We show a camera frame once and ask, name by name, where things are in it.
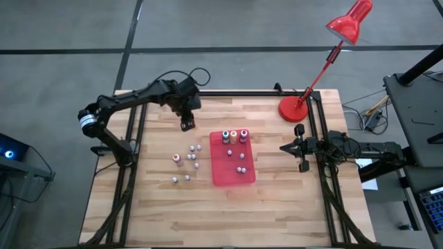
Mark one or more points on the grey power strip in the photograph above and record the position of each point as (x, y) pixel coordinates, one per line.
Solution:
(373, 120)

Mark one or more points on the backlit keyboard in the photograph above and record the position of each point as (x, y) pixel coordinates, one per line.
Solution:
(432, 207)

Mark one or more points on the red desk lamp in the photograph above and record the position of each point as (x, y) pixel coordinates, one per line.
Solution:
(293, 109)

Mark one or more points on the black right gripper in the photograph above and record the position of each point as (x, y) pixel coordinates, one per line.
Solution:
(306, 148)

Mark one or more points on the grey metal workbench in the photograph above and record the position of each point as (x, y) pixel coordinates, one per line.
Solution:
(415, 114)

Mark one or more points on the white paper sheet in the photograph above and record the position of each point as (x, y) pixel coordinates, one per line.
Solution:
(368, 173)

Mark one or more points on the pink translucent plastic bin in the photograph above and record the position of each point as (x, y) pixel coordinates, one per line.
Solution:
(225, 176)

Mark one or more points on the large yellow-tipped coloring bottle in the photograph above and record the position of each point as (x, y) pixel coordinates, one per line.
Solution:
(233, 136)

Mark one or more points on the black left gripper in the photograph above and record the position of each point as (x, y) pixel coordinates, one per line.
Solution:
(187, 98)

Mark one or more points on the black aluminium rig frame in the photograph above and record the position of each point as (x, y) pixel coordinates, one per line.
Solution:
(242, 93)

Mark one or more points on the large green-tipped coloring bottle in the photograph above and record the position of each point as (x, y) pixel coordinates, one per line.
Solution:
(225, 135)

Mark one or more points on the large red-tipped coloring bottle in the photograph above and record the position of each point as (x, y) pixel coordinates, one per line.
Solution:
(243, 136)

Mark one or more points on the black computer blue light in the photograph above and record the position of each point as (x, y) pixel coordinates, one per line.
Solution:
(8, 154)

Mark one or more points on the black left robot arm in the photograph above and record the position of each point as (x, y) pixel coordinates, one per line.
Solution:
(121, 100)

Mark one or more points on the large orange-tipped coloring bottle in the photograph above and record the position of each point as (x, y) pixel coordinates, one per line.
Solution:
(176, 159)

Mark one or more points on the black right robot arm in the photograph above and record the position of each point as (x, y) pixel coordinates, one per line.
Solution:
(373, 150)

